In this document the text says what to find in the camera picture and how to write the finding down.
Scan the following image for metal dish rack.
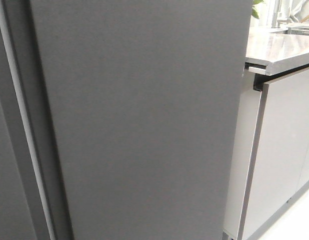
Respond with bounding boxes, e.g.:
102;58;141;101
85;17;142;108
286;22;309;36

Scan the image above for chrome kitchen faucet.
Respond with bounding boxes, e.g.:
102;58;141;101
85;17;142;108
270;0;291;28

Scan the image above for green plant leaves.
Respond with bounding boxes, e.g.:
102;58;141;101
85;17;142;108
251;0;267;20

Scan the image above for dark grey fridge door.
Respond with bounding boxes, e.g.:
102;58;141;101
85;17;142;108
0;0;252;240
0;0;56;240

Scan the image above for grey kitchen countertop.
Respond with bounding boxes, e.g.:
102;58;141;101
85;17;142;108
245;27;309;76

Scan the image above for light grey cabinet door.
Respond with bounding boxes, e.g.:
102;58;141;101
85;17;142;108
237;67;309;240

